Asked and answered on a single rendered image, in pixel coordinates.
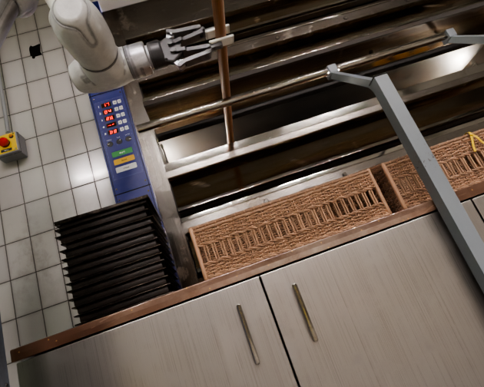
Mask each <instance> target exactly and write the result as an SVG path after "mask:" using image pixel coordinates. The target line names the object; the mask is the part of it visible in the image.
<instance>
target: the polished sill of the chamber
mask: <svg viewBox="0 0 484 387"><path fill-rule="evenodd" d="M481 71H484V63H482V64H478V65H476V66H473V67H470V68H466V69H463V70H461V71H456V72H453V73H451V74H447V75H444V76H442V77H438V78H434V79H432V80H429V81H425V82H422V83H419V84H415V85H413V86H410V87H407V88H403V89H400V90H398V91H397V92H398V94H399V95H400V97H404V96H407V95H409V94H413V93H416V92H418V91H423V90H426V89H428V88H432V87H435V86H437V85H440V84H445V83H447V82H450V81H454V80H456V79H459V78H464V77H466V76H469V75H471V74H475V73H478V72H481ZM378 104H380V103H379V102H378V100H377V98H376V97H375V98H371V99H369V100H366V101H362V102H359V103H356V104H352V105H350V106H347V107H342V108H340V109H337V110H335V111H331V112H327V113H325V114H321V115H318V116H316V117H311V118H308V119H306V120H303V121H299V122H296V123H293V124H289V125H287V126H284V127H279V128H277V129H274V130H272V131H268V132H264V133H262V134H258V135H255V136H253V137H248V138H245V139H243V140H240V141H236V142H233V143H230V144H226V145H224V146H221V147H216V148H214V149H211V150H207V151H205V152H201V153H199V154H195V155H192V156H189V157H185V158H182V159H180V160H176V161H173V162H170V163H167V164H164V169H165V172H168V171H171V170H175V169H178V168H181V167H185V166H187V165H190V164H194V163H197V162H200V161H203V160H206V159H209V158H212V157H216V156H219V155H222V154H225V153H228V152H231V151H235V150H238V149H241V148H243V147H247V146H250V145H253V144H257V143H260V142H262V141H266V140H269V139H272V138H275V137H279V136H281V135H284V134H288V133H291V132H294V131H298V130H300V129H303V128H305V127H310V126H313V125H315V124H319V123H322V122H324V121H329V120H332V119H334V118H337V117H341V116H343V115H346V114H351V113H353V112H356V111H360V110H363V109H365V108H370V107H372V106H375V105H378Z"/></svg>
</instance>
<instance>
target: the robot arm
mask: <svg viewBox="0 0 484 387"><path fill-rule="evenodd" d="M45 2H46V3H47V5H48V7H49V8H50V12H49V15H48V20H49V22H50V25H51V26H52V28H53V31H54V33H55V35H56V37H57V38H58V40H59V41H60V42H61V44H62V45H63V46H64V48H65V49H66V50H68V52H69V53H70V54H71V56H72V57H73V58H74V60H73V62H72V63H70V65H69V66H68V73H69V76H70V79H71V81H72V83H73V84H74V86H75V87H76V88H77V89H78V90H79V91H80V92H82V93H88V94H92V93H100V92H105V91H110V90H114V89H116V88H120V87H122V86H125V85H126V84H128V83H129V82H131V81H134V80H137V79H139V78H144V77H147V76H149V75H152V74H153V73H154V72H153V69H154V70H156V71H157V70H161V69H163V68H166V67H167V66H168V65H176V66H177V67H178V68H179V71H183V70H185V69H186V68H188V67H190V66H192V65H195V64H198V63H200V62H202V61H206V60H208V59H210V58H211V55H212V51H216V50H218V49H222V47H223V46H226V45H231V44H233V43H234V35H233V34H232V35H227V36H224V37H221V38H216V36H215V29H214V27H211V28H206V29H205V28H204V26H202V27H201V25H192V26H188V27H184V28H177V29H166V33H167V34H166V38H164V39H163V40H161V41H158V40H154V41H149V42H147V44H146V45H144V43H143V42H142V41H139V42H136V43H134V44H130V45H125V46H122V47H118V46H117V45H116V44H115V42H114V37H113V35H112V33H111V30H110V28H109V27H108V24H107V23H106V21H105V19H104V18H103V16H102V14H101V13H100V12H99V10H98V9H97V8H96V6H95V5H94V4H93V3H92V2H90V1H89V0H45ZM37 7H38V0H0V48H1V46H2V44H3V42H4V41H5V39H6V37H7V35H8V33H9V31H10V29H11V27H12V25H13V23H14V21H15V19H16V18H27V17H29V16H31V15H33V14H34V12H35V10H36V8H37ZM203 38H206V39H207V40H208V39H211V38H216V39H214V40H210V41H209V44H205V45H196V46H191V47H185V46H187V45H190V44H192V43H194V42H196V41H199V40H201V39H203ZM181 59H183V60H181Z"/></svg>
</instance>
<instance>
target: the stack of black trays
mask: <svg viewBox="0 0 484 387"><path fill-rule="evenodd" d="M161 221H162V220H161V218H160V216H159V214H158V212H157V211H156V209H155V207H154V205H153V203H152V202H151V199H150V198H149V196H148V195H147V194H146V195H144V196H141V197H136V198H134V199H130V200H126V201H123V202H120V203H116V204H113V205H111V206H107V207H103V208H100V209H97V210H93V211H90V212H87V213H83V214H80V215H77V216H74V217H70V218H67V219H64V220H59V221H57V222H54V225H55V226H56V227H57V228H59V229H58V230H55V232H56V233H59V234H61V236H57V237H55V239H56V240H60V241H61V246H64V247H66V250H62V251H60V253H63V254H65V255H66V259H63V260H61V261H63V262H65V263H67V264H68V266H66V267H64V268H62V269H63V270H66V271H68V274H65V275H64V276H66V277H68V278H69V279H70V281H71V283H67V284H65V285H66V286H71V288H72V290H70V291H67V292H66V293H71V294H72V295H73V299H69V300H68V301H69V302H74V304H75V307H72V309H77V310H78V314H79V315H77V316H74V318H80V322H81V323H79V324H76V325H75V326H80V325H82V324H85V323H88V322H90V321H93V320H96V319H99V318H101V317H104V316H107V315H110V314H112V313H116V312H118V311H121V310H123V309H127V308H129V307H132V306H136V305H138V304H140V303H144V302H147V301H149V300H151V299H155V298H158V297H160V296H163V295H166V294H168V293H172V292H174V291H177V290H179V289H180V288H178V287H177V286H179V285H180V284H179V283H177V282H176V281H175V280H177V279H178V278H177V277H176V276H175V275H174V274H175V273H177V271H176V270H175V269H174V268H173V266H175V265H174V264H173V263H172V262H171V261H173V259H172V258H171V256H170V254H171V252H170V251H169V250H168V249H169V248H170V247H169V246H168V245H167V244H166V243H168V241H167V240H166V239H165V237H167V235H166V233H165V232H164V228H163V227H162V226H161V225H162V223H161Z"/></svg>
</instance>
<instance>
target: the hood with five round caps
mask: <svg viewBox="0 0 484 387"><path fill-rule="evenodd" d="M285 1H288V0H224V14H225V18H227V17H230V16H233V15H239V14H241V13H245V12H249V11H253V10H255V9H259V8H263V7H267V6H269V5H274V4H277V3H281V2H285ZM116 12H117V15H118V19H119V22H120V25H121V29H122V32H123V35H124V39H125V41H126V43H127V44H128V45H130V44H134V43H136V42H139V41H144V40H148V39H150V38H156V37H158V36H162V35H166V34H167V33H166V29H177V28H184V27H188V26H192V25H202V24H205V23H208V22H213V21H214V16H213V9H212V1H211V0H147V1H145V2H139V3H136V4H133V5H128V6H124V7H122V8H116Z"/></svg>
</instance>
